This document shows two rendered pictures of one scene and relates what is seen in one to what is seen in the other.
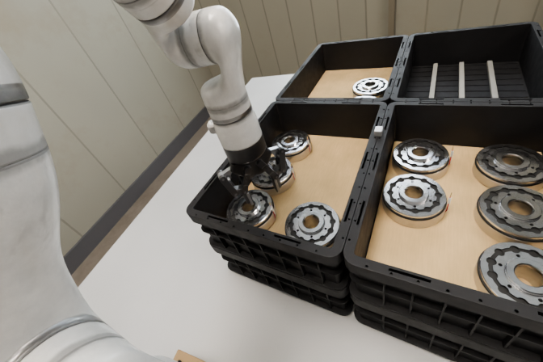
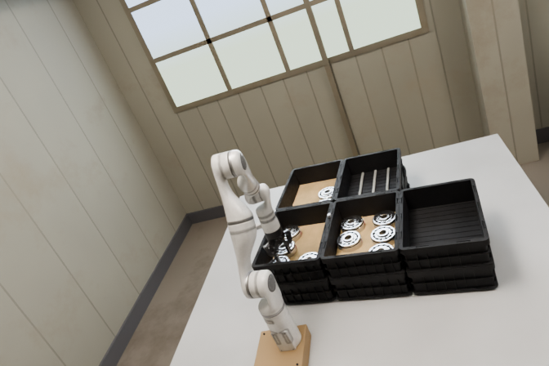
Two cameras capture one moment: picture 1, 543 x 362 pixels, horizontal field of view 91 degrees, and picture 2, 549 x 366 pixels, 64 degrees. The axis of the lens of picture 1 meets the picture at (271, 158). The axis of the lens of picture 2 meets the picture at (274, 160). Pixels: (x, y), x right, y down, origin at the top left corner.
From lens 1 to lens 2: 140 cm
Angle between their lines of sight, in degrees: 20
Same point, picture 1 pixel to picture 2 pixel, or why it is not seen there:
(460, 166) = (369, 224)
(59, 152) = (64, 297)
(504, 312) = (363, 255)
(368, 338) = (344, 305)
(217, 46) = (265, 196)
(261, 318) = (296, 317)
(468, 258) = not seen: hidden behind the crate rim
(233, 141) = (270, 229)
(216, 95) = (264, 212)
